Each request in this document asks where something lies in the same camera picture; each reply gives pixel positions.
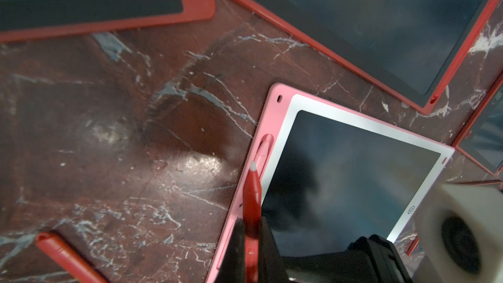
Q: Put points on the large pink writing tablet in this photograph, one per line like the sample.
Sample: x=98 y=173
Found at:
x=333 y=175

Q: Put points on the red tablet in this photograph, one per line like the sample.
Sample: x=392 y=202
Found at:
x=480 y=140
x=35 y=19
x=410 y=48

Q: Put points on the red tablet far left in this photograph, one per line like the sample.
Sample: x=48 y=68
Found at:
x=35 y=19

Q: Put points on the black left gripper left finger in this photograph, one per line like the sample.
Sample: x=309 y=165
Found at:
x=232 y=269

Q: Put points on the red tablet centre back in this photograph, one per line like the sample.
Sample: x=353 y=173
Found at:
x=410 y=48

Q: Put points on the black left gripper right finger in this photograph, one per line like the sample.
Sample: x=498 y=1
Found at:
x=270 y=264

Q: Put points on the red stylus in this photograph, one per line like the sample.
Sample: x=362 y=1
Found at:
x=251 y=206

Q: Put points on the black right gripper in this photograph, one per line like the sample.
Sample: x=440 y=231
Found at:
x=372 y=259

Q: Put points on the red stylus angled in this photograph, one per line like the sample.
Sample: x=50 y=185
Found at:
x=68 y=258

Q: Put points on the red tablet right front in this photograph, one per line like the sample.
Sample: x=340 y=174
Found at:
x=480 y=140

